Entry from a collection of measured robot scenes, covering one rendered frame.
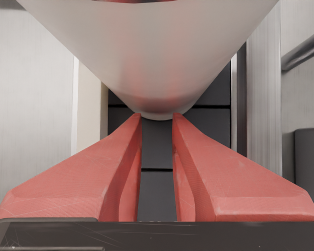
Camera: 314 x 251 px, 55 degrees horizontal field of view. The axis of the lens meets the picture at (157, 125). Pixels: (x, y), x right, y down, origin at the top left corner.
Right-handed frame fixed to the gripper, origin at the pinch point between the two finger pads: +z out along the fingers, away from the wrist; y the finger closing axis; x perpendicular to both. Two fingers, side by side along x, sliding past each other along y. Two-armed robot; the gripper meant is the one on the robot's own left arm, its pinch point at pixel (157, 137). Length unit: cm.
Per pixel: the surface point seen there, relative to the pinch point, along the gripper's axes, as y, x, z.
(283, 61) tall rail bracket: -9.3, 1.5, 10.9
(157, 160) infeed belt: 0.0, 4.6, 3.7
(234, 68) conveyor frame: -4.7, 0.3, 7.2
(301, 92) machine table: -11.0, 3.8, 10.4
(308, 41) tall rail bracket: -9.2, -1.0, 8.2
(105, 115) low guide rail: 2.7, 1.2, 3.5
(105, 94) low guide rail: 2.7, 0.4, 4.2
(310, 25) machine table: -11.8, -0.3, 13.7
